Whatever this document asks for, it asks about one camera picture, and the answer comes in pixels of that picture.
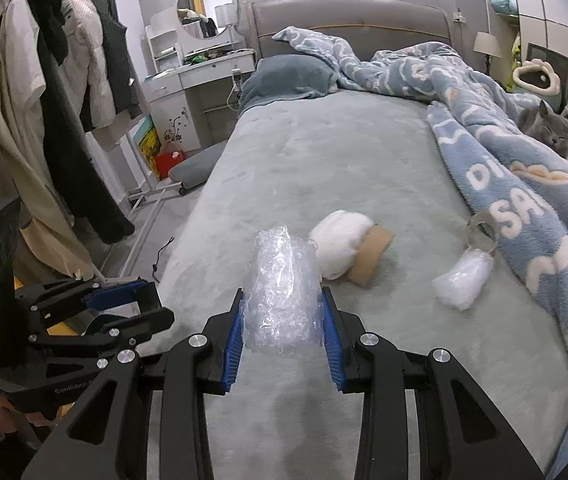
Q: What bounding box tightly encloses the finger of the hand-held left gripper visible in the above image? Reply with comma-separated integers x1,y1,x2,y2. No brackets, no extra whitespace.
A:
16,280,163,320
30,308,175,359

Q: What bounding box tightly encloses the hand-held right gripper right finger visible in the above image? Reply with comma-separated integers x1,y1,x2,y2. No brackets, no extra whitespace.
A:
320,287,547,480

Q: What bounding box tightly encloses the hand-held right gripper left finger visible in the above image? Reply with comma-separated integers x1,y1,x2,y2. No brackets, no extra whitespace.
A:
21,287,245,480

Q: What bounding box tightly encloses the bubble wrap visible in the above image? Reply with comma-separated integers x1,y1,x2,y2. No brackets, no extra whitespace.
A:
241,226,323,354

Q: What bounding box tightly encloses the cardboard tube with white wad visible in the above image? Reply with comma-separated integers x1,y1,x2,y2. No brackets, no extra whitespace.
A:
309,210,396,289

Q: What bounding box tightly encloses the small white plastic bag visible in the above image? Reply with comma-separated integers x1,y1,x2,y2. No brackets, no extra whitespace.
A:
431,251,495,311

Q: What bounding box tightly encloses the clear tape roll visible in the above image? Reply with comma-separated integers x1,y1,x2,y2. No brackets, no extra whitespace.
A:
466,211,499,254

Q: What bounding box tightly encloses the white clothes rack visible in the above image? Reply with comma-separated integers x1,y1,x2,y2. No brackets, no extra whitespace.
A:
96,120,185,282

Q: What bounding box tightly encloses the black long garment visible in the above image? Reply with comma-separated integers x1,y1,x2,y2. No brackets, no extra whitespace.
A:
38,45,137,244

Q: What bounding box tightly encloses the red box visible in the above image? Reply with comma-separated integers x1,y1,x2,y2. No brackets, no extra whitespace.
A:
155,152,187,180

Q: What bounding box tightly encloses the colourful picture board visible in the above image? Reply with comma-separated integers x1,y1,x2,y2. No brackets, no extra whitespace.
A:
131,115,163,179

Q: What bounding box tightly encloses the grey cushioned stool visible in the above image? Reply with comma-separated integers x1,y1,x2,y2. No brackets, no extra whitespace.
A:
170,142,225,196

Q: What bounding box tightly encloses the grey upholstered bed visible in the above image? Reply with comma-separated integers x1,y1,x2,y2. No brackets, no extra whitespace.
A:
156,0,568,480

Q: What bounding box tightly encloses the white shirt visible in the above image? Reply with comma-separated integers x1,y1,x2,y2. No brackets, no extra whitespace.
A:
1,0,47,126

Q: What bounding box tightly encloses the dark grey knit vest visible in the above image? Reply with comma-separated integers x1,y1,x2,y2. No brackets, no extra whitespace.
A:
86,0,145,121

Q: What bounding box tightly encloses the white puffy jacket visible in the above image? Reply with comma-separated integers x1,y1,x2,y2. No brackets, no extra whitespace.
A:
56,0,117,133

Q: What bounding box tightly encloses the white vanity desk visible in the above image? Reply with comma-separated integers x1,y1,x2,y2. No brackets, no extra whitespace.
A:
141,25,257,154

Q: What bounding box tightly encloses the blue printed fleece blanket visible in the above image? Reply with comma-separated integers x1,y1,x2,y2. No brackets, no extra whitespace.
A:
272,26,568,382

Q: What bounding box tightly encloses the black scarf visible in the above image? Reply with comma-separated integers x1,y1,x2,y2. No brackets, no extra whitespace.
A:
18,0,72,61

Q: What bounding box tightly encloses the grey-blue pillow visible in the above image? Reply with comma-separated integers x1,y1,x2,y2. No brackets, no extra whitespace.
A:
240,56,339,111

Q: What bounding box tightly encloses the white vanity lamp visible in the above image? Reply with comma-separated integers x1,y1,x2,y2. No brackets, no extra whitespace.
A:
214,4,237,29

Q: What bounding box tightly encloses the grey cat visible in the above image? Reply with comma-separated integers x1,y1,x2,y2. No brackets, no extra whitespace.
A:
516,100,568,159

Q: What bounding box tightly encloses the white cloud-shaped cat bed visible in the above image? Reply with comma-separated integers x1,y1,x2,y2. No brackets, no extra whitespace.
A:
512,59,563,97

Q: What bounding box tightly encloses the bedside table lamp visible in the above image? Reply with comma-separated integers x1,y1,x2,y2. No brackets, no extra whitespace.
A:
473,31,503,79

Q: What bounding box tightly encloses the black cable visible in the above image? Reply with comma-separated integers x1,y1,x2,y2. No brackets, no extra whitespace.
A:
151,237,175,276

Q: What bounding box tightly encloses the round wall mirror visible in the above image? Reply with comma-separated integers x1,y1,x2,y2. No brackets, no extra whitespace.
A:
176,0,239,41

